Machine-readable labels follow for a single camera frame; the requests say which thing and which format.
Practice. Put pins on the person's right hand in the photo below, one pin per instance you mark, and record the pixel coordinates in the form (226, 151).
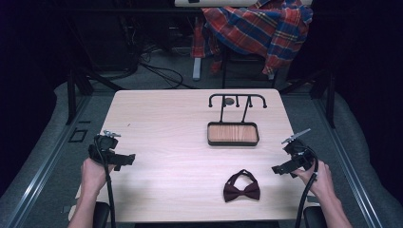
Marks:
(316, 182)

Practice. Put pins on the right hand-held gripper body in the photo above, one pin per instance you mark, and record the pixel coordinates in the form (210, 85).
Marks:
(299, 153)

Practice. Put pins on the black chair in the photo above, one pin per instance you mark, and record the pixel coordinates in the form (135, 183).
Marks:
(247, 63)

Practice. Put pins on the person's left hand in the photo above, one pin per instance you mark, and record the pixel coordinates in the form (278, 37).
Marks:
(93, 177)

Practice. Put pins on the aluminium floor rail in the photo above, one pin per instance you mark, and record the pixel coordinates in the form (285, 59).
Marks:
(348, 171)
(41, 177)

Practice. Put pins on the red blue plaid shirt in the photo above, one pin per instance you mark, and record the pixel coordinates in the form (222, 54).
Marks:
(259, 28)

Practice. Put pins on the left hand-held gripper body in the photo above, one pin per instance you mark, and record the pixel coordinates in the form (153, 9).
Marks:
(106, 148)

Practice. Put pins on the black metal stand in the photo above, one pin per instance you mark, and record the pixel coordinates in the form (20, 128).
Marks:
(326, 91)
(77, 88)

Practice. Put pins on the round table grommet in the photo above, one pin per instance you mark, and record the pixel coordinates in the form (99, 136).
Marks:
(228, 101)

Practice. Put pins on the black rack with wooden tray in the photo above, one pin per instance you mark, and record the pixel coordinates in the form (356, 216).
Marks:
(233, 133)

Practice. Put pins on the black armrest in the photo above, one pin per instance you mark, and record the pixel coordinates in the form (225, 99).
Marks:
(100, 215)
(315, 218)

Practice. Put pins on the dark red bow tie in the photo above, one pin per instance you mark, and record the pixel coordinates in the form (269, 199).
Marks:
(241, 190)

